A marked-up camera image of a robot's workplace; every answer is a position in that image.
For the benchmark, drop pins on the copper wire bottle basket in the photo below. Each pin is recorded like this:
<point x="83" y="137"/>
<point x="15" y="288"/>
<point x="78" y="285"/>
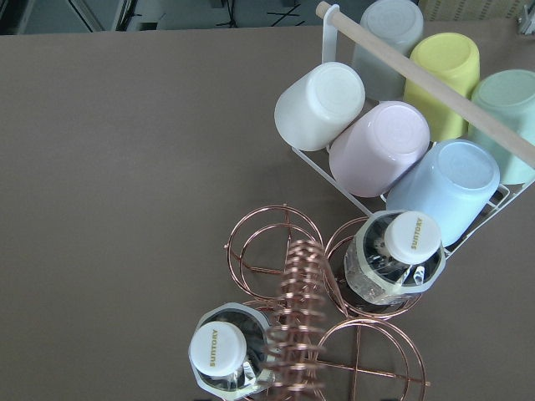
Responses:
<point x="306" y="308"/>

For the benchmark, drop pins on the tea bottle white cap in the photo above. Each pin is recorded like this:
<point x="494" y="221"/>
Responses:
<point x="227" y="352"/>
<point x="393" y="258"/>

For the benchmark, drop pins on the white plastic cup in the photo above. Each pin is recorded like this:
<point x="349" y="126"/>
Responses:
<point x="314" y="110"/>

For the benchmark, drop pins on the pink plastic cup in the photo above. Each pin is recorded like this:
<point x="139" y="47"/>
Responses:
<point x="375" y="151"/>

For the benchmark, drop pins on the cup rack with cups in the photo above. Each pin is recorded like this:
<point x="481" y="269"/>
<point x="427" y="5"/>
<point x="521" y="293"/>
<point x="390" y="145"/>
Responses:
<point x="335" y="21"/>

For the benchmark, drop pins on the light blue plastic cup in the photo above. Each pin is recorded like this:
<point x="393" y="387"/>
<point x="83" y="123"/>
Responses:
<point x="452" y="183"/>

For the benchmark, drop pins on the grey plastic cup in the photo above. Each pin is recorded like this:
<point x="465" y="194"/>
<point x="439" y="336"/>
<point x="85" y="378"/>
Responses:
<point x="399" y="23"/>

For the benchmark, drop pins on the yellow plastic cup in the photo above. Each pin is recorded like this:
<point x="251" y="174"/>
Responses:
<point x="454" y="59"/>

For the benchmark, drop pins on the mint green plastic cup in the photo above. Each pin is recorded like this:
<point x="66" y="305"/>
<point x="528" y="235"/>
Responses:
<point x="508" y="96"/>

